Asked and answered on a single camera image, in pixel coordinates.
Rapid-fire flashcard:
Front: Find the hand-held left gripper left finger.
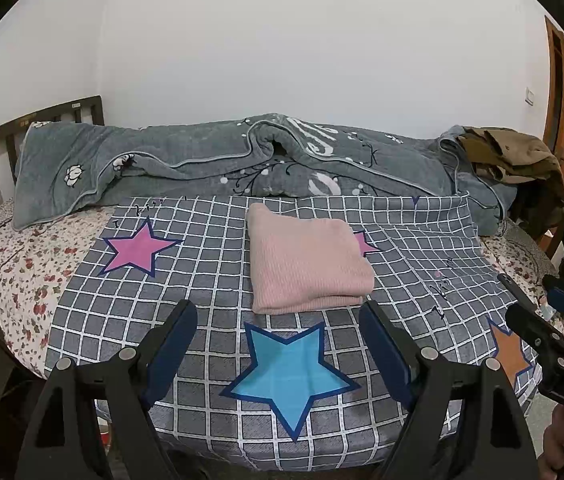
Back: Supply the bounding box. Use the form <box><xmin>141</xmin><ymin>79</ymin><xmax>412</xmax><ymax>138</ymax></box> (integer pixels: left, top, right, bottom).
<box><xmin>14</xmin><ymin>299</ymin><xmax>199</xmax><ymax>480</ymax></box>

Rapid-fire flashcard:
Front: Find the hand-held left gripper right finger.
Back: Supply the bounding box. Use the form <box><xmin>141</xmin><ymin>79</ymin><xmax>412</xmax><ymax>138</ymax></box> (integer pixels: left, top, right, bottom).
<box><xmin>358</xmin><ymin>300</ymin><xmax>538</xmax><ymax>480</ymax></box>

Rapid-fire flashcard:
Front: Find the pink knit sweater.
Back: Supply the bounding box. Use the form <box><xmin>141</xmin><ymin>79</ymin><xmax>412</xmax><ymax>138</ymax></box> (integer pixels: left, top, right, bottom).
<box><xmin>245</xmin><ymin>202</ymin><xmax>377</xmax><ymax>315</ymax></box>

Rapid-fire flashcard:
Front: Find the person's right hand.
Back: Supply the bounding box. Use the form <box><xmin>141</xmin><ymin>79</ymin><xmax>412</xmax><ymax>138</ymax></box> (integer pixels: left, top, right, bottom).
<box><xmin>542</xmin><ymin>402</ymin><xmax>564</xmax><ymax>480</ymax></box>

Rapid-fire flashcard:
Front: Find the wooden chair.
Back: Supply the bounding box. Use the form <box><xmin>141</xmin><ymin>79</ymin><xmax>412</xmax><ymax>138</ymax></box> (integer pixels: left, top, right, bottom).
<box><xmin>509</xmin><ymin>180</ymin><xmax>564</xmax><ymax>261</ymax></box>

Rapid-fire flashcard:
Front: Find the grey checked star blanket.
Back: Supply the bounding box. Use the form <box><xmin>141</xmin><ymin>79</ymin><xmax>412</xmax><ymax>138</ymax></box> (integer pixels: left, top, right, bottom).
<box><xmin>44</xmin><ymin>194</ymin><xmax>543</xmax><ymax>461</ymax></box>

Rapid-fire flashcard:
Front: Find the brown jacket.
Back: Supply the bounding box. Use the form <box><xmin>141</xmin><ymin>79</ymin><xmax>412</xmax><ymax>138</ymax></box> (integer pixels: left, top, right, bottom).
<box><xmin>454</xmin><ymin>126</ymin><xmax>564</xmax><ymax>186</ymax></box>

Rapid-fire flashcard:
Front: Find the floral bed sheet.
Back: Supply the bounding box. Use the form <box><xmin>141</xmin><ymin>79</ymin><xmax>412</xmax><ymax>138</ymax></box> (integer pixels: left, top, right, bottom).
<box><xmin>0</xmin><ymin>195</ymin><xmax>563</xmax><ymax>381</ymax></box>

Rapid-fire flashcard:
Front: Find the grey printed quilt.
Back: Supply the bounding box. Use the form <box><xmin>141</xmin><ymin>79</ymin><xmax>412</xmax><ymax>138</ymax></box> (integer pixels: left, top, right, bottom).
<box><xmin>12</xmin><ymin>112</ymin><xmax>520</xmax><ymax>236</ymax></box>

